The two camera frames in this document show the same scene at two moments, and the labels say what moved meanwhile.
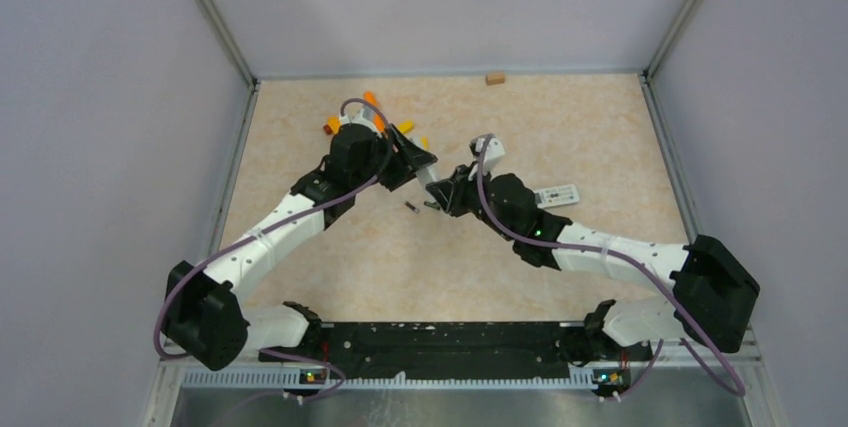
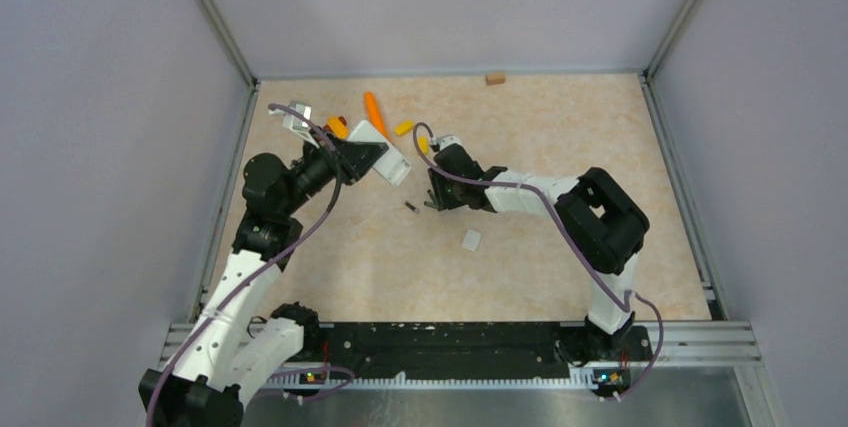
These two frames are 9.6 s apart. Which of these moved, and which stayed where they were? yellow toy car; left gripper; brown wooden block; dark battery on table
Moved: left gripper
Stayed: brown wooden block; yellow toy car; dark battery on table
